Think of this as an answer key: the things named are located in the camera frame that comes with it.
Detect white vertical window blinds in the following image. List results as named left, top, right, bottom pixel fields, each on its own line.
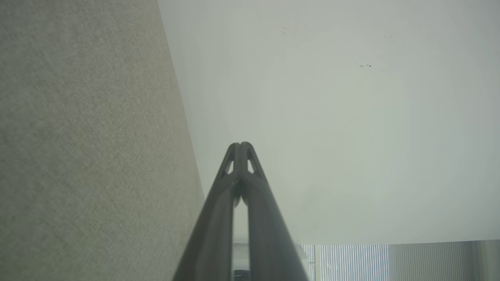
left=300, top=244, right=389, bottom=281

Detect grey ribbed curtain panel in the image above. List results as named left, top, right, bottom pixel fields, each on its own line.
left=388, top=240, right=500, bottom=281

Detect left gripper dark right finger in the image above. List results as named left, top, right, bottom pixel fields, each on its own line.
left=239, top=142, right=310, bottom=281

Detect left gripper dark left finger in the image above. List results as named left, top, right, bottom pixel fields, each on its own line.
left=172, top=143, right=239, bottom=281

